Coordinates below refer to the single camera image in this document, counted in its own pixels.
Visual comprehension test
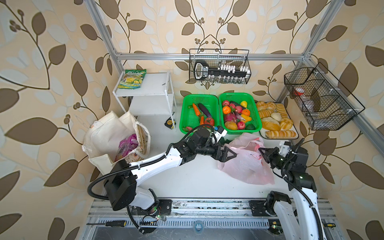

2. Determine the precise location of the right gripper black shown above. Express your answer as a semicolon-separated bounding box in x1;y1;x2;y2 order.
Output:
259;146;291;172

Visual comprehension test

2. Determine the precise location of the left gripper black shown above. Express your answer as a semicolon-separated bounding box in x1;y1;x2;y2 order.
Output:
194;139;238;163

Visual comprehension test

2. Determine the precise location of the pink plastic grocery bag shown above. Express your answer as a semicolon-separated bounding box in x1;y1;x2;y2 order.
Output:
218;133;275;185

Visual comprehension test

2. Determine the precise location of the red tomato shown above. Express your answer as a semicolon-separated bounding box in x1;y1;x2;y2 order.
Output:
204;118;215;127

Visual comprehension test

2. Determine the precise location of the green basket with vegetables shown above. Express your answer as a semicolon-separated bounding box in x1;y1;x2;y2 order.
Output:
179;95;220;134

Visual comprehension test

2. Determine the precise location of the magenta snack bag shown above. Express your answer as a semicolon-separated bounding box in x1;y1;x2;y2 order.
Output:
115;134;139;162

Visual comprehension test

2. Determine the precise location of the yellow-green snack packet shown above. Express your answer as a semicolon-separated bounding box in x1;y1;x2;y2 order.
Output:
118;70;147;90

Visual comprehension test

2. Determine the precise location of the cream canvas tote bag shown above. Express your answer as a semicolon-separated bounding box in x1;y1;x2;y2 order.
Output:
82;112;151;175

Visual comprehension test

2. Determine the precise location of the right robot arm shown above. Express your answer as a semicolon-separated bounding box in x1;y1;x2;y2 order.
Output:
259;139;327;240

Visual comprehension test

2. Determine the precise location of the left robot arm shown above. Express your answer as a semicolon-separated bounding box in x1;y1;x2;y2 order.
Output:
87;124;237;234

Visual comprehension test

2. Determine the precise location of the tray of bread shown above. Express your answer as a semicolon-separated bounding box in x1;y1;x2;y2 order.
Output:
256;101;299;140

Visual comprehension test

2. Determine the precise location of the green basket with fruit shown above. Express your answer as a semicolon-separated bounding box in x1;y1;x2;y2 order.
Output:
219;93;262;135

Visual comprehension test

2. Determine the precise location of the orange carrot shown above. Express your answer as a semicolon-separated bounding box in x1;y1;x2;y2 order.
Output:
193;104;201;117

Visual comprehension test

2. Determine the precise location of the purple eggplant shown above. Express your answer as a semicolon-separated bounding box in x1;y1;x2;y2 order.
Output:
198;103;212;118

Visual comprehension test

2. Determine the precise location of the yellow black tape measure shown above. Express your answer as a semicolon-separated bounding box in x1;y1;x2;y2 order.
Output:
164;118;176;130

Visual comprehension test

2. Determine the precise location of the red-capped bottle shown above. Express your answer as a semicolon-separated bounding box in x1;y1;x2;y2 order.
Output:
294;88;314;112

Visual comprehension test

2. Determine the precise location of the white two-tier shelf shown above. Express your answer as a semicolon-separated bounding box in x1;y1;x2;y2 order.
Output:
113;71;177;120

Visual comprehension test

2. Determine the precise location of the black wire basket right wall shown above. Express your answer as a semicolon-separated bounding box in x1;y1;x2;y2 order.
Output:
284;63;366;131

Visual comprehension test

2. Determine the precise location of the black wire basket wall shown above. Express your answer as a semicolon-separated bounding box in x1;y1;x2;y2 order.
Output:
189;48;252;85
284;63;366;131

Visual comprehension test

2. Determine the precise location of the black wire basket back wall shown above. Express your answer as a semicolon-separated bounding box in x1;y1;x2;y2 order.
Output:
189;48;252;85

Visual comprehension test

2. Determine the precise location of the yellow-handled screwdriver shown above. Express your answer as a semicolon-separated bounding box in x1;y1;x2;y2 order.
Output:
323;223;336;229

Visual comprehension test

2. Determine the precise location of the black-handled screwdriver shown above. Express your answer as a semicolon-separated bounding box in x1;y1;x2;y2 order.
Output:
87;220;127;228

